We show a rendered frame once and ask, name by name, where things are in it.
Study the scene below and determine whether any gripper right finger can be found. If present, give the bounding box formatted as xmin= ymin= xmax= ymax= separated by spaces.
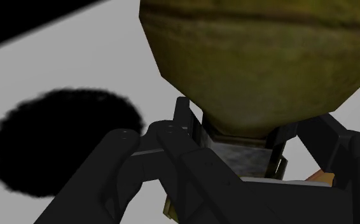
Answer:
xmin=264 ymin=113 xmax=360 ymax=224

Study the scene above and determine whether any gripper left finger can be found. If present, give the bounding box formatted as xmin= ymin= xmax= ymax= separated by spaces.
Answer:
xmin=33 ymin=96 xmax=244 ymax=224

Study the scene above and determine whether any olive green vase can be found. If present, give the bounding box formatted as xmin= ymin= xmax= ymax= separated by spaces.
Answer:
xmin=138 ymin=0 xmax=360 ymax=179

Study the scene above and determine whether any small orange object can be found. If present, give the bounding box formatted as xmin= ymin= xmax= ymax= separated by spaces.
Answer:
xmin=305 ymin=169 xmax=336 ymax=187

